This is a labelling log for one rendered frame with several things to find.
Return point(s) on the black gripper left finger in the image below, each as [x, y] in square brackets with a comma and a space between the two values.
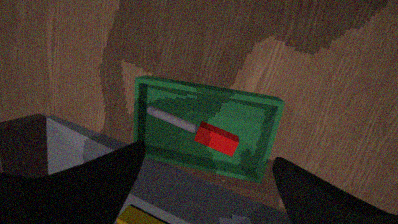
[91, 193]

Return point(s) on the green tray floor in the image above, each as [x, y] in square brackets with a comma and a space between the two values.
[246, 119]

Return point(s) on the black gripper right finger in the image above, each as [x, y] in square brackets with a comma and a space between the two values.
[309, 199]

